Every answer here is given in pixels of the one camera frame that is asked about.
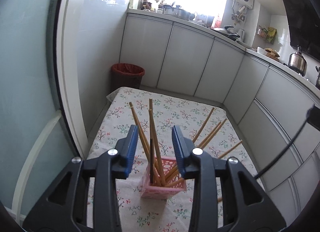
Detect black chopstick with gold band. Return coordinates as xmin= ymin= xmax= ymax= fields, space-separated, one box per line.
xmin=253 ymin=108 xmax=313 ymax=180

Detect wooden chopstick four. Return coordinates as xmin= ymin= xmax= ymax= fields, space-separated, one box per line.
xmin=165 ymin=140 xmax=242 ymax=188

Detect wooden chopstick three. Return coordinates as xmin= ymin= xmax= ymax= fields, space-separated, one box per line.
xmin=165 ymin=118 xmax=227 ymax=182

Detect wooden chopstick two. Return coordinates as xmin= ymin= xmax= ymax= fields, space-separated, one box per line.
xmin=197 ymin=121 xmax=222 ymax=147

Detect wooden chopstick one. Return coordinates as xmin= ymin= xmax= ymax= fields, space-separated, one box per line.
xmin=193 ymin=107 xmax=215 ymax=143

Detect white kitchen cabinets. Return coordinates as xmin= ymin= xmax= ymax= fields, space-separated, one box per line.
xmin=119 ymin=10 xmax=319 ymax=222

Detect steel kettle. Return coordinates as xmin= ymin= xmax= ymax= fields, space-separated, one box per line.
xmin=288 ymin=45 xmax=308 ymax=77

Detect white bowl on counter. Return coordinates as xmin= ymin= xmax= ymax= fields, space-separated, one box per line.
xmin=257 ymin=47 xmax=268 ymax=56

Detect pink perforated utensil basket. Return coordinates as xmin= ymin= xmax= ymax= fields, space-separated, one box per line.
xmin=139 ymin=156 xmax=188 ymax=200

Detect wooden chopstick in basket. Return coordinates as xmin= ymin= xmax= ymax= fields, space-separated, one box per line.
xmin=129 ymin=102 xmax=156 ymax=171
xmin=129 ymin=102 xmax=161 ymax=185
xmin=148 ymin=107 xmax=166 ymax=186
xmin=149 ymin=98 xmax=166 ymax=186

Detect green yellow snack bag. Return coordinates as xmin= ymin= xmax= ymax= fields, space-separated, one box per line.
xmin=266 ymin=27 xmax=277 ymax=44

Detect floral tablecloth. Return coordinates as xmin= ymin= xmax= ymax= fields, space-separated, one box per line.
xmin=86 ymin=86 xmax=263 ymax=232

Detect black frying pan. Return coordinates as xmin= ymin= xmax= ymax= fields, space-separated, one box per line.
xmin=213 ymin=26 xmax=240 ymax=41

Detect red trash bin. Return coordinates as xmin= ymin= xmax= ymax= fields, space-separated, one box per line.
xmin=111 ymin=63 xmax=145 ymax=91

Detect steel pot on counter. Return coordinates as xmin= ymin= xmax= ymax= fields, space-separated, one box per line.
xmin=162 ymin=4 xmax=180 ymax=17

